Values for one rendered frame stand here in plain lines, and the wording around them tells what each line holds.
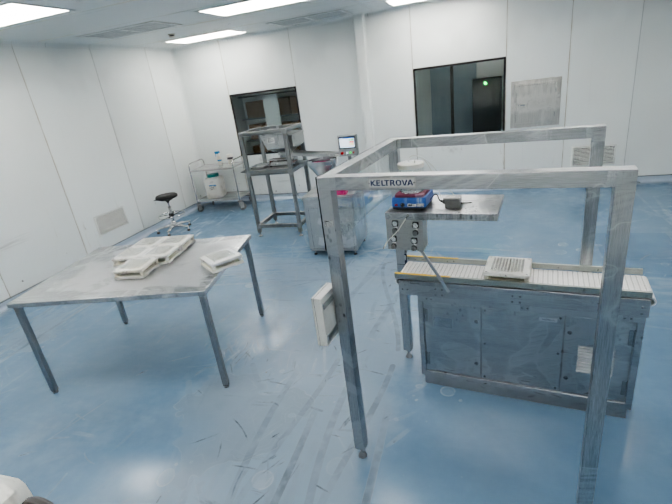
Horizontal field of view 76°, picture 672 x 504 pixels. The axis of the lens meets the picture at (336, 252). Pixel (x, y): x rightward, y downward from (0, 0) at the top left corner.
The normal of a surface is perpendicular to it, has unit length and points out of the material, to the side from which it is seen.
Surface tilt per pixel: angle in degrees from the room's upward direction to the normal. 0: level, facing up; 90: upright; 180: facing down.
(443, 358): 90
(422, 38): 90
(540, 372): 90
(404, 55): 90
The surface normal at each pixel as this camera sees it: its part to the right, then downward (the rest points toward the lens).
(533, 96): -0.29, 0.39
